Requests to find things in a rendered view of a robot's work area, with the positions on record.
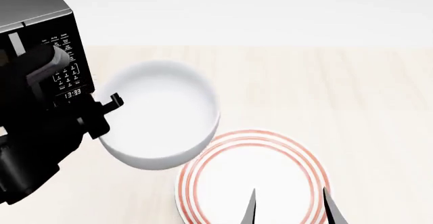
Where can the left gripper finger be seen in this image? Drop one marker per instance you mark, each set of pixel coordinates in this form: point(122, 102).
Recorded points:
point(115, 102)

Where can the black microwave oven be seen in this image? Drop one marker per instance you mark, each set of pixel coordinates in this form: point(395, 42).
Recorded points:
point(40, 10)

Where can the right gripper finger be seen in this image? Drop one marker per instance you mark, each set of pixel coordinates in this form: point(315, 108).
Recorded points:
point(333, 211)
point(251, 211)

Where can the white plate with red rings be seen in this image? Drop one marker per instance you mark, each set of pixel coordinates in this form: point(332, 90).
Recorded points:
point(257, 165)

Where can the white round bowl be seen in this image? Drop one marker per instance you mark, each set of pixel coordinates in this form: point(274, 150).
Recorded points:
point(162, 117)

